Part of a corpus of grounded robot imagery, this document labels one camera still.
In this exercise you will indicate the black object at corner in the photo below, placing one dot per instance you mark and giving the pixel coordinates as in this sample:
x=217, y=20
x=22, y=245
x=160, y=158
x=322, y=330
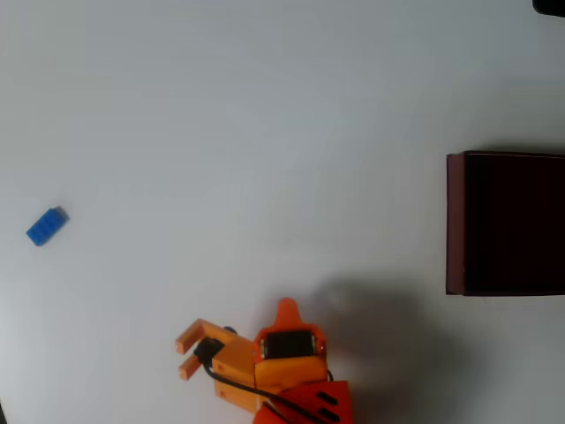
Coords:
x=552, y=6

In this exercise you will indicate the blue lego brick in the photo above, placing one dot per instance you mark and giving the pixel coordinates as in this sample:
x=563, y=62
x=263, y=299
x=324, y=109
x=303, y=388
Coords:
x=46, y=227

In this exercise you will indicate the dark object at edge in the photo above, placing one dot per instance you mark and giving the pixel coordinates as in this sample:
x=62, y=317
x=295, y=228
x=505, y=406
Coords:
x=2, y=415

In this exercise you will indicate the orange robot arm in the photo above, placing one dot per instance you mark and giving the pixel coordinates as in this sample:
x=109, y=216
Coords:
x=287, y=373

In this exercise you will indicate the dark red box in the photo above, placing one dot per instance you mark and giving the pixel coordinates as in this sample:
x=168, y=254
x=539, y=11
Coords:
x=507, y=221

